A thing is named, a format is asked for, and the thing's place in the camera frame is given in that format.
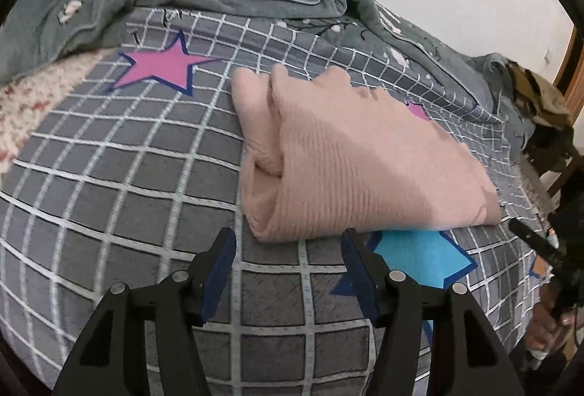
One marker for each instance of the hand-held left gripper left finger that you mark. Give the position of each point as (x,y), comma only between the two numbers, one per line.
(220,276)

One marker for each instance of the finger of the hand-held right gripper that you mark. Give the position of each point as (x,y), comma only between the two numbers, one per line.
(534,241)

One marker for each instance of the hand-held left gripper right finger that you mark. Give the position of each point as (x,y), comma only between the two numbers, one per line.
(361,278)

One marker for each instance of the pink knit sweater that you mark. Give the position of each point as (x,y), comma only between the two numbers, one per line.
(346,158)

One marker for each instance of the person's right hand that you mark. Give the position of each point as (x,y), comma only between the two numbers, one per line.
(540,327)

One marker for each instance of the dark cloth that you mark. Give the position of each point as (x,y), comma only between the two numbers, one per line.
(574,200)

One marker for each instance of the wooden chair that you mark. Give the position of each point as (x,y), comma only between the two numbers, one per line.
(550,158)

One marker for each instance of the grey checked star blanket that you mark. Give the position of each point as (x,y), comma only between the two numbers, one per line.
(137,177)

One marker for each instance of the brown jacket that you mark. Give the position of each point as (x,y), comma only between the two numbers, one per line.
(538,97)

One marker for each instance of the wooden door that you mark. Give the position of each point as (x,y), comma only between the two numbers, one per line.
(572,67)

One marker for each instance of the floral bed sheet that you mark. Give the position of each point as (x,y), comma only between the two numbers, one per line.
(36,104)

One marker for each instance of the white wall switch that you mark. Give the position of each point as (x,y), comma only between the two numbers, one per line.
(549,55)

